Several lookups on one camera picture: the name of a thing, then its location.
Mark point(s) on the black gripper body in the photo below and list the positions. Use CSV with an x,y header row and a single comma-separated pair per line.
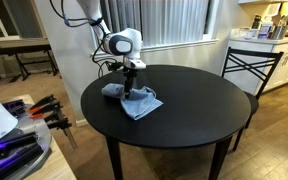
x,y
130,75

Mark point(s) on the orange black clamp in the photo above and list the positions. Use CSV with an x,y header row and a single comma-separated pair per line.
x,y
46,108

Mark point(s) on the grey metal robot base plate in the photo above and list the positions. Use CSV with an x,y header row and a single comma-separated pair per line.
x,y
25,149

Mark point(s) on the silver metal pot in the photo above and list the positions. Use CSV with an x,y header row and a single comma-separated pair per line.
x,y
279,32

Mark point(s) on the round black table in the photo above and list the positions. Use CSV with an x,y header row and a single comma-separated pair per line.
x,y
199,108

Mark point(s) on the white window blinds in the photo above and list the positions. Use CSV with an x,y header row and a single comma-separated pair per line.
x,y
161,22

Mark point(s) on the light wooden desk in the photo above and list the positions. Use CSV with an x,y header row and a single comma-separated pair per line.
x,y
51,165

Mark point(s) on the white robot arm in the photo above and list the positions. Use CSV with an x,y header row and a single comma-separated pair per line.
x,y
126,43

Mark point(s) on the blue towel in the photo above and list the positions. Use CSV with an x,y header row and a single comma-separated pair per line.
x,y
138,104

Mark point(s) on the black metal chair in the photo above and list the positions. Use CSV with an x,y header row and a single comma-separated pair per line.
x,y
250,71

